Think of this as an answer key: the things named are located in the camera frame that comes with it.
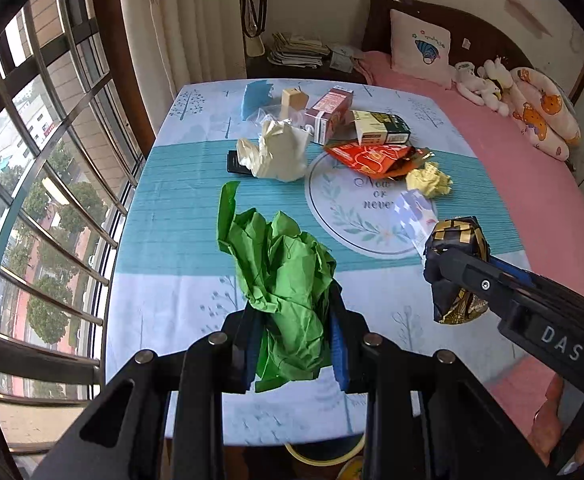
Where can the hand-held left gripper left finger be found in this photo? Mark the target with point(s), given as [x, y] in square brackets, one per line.
[252, 360]

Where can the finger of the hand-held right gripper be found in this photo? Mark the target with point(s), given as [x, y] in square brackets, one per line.
[471, 280]
[514, 271]

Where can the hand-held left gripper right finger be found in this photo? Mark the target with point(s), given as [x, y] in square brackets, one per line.
[339, 355]

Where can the black and gold wrapper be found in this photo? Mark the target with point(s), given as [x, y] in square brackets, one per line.
[459, 235]

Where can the green paper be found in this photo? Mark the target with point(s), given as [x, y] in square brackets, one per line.
[282, 270]

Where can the red and gold snack wrapper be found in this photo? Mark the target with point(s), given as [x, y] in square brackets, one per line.
[366, 157]

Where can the pink drink carton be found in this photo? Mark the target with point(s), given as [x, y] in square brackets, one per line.
[329, 112]

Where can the person's right hand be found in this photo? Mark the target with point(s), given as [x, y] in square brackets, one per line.
[546, 420]

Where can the pink bed sheet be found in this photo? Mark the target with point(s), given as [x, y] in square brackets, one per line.
[521, 185]

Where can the white and blue patterned wrapper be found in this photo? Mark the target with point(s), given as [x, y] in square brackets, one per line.
[414, 215]

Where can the yellow rimmed bin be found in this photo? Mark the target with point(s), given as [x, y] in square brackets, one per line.
[322, 452]

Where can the yellow crumpled paper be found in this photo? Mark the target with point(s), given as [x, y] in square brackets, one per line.
[429, 180]

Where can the orange print baby pillow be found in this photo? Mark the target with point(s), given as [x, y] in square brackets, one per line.
[541, 110]

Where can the green and white carton box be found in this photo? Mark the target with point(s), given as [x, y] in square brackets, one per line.
[376, 132]

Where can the white plush toy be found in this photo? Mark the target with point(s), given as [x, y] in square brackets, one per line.
[476, 85]

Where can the small black flat object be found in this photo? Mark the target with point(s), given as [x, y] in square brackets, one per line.
[234, 162]

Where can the white crumpled paper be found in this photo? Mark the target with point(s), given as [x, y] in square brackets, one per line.
[282, 152]

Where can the small white and green plush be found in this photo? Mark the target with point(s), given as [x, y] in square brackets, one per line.
[464, 66]

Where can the clear plastic bag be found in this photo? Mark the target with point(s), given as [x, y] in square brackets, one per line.
[274, 112]

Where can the dark wooden headboard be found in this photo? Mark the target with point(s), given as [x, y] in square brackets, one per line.
[476, 25]

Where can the small beige carton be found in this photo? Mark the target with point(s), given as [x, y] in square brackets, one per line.
[292, 100]

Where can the pale blue tissue pack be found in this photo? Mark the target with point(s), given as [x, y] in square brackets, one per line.
[344, 57]

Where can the white pillow with blue print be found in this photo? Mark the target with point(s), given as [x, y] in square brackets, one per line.
[411, 30]

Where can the dark wooden nightstand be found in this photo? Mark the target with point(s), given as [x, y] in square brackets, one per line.
[317, 72]

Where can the blue tissue packet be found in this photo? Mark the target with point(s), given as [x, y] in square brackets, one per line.
[256, 97]

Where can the metal window grille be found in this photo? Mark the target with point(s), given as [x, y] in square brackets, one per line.
[17, 195]

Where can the stack of papers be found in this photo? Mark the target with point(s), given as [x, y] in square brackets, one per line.
[297, 49]

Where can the cream curtain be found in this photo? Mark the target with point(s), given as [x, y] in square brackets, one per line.
[182, 25]

